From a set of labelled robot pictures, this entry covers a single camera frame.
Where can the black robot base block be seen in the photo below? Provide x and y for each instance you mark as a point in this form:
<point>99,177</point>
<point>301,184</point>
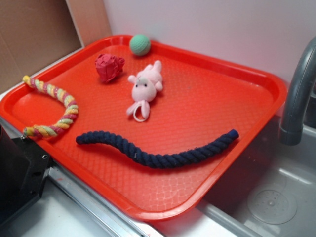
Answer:
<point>24,167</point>

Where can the red plastic tray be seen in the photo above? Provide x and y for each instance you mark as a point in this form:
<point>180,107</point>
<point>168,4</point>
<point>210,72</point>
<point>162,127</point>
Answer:
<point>202,98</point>

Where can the pink plush bunny toy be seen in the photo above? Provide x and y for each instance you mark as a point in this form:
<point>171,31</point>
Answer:
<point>146,84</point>

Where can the red crumpled paper ball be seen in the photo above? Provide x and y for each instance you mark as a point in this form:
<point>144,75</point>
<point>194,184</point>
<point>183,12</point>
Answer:
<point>109,66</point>

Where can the green rubber ball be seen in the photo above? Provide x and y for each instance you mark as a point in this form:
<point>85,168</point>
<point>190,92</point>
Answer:
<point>140,45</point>

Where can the grey toy sink basin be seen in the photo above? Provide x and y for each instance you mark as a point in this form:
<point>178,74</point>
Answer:
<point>270,190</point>

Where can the grey sink faucet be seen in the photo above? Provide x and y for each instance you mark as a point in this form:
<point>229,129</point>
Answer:
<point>300,105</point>

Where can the brown cardboard panel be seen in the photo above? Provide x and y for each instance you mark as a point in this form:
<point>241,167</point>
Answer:
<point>37,33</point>

